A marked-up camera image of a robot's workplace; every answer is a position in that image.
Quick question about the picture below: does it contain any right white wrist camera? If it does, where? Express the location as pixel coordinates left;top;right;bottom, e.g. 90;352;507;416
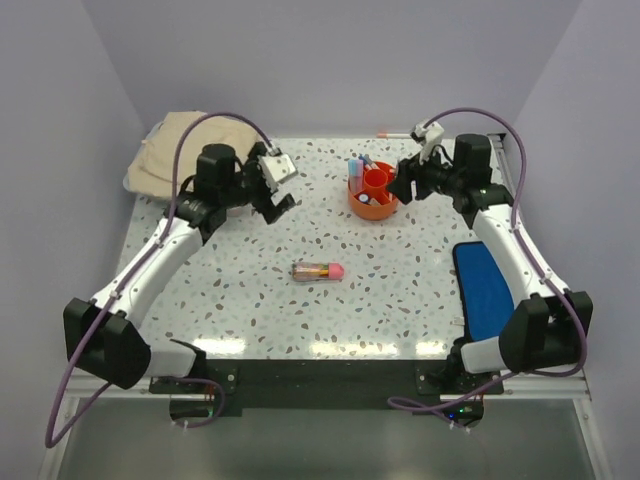
410;121;445;163

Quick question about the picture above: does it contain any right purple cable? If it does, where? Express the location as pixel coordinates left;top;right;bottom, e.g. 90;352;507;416
387;107;587;416

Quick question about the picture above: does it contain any grey cap acrylic marker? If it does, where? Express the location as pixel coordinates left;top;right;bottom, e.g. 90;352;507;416
359;155;378;171

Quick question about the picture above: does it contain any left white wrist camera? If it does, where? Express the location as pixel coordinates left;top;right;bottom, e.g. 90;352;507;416
258;153;298;192

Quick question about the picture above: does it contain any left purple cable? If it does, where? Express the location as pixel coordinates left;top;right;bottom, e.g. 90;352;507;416
44;112;281;450

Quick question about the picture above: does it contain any orange round organizer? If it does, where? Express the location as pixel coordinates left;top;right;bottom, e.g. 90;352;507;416
347;162;399;221

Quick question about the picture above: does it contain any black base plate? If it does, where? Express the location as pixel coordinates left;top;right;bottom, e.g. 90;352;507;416
148;357;501;419

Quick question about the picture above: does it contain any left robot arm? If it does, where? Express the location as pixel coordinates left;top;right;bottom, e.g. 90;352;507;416
63;142;297;392

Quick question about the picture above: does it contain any pink cap clear tube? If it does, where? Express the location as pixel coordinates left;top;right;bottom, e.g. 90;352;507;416
292;262;345;282

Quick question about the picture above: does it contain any purple cable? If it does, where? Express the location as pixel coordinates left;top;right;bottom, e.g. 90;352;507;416
387;107;587;416
44;112;281;450

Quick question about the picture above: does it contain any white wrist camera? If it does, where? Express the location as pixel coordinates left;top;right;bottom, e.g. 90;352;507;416
410;121;445;163
258;153;298;192

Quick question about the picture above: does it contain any blue cloth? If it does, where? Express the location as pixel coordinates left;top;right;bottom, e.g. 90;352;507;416
452;241;514;341

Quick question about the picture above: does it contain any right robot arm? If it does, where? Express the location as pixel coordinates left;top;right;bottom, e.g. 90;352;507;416
387;132;593;393

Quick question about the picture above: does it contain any peach tip white marker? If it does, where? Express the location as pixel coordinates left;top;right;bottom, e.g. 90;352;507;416
376;132;412;139

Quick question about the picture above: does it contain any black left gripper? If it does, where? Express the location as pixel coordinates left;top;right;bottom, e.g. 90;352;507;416
221;144;295;224

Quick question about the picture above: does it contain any beige cloth bag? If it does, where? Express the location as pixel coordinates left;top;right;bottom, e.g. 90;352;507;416
123;111;261;200

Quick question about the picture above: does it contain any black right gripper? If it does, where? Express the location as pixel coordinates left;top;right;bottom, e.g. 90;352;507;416
386;141;464;205

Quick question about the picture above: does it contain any aluminium frame rail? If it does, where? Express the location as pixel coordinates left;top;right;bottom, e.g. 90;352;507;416
37;130;601;480

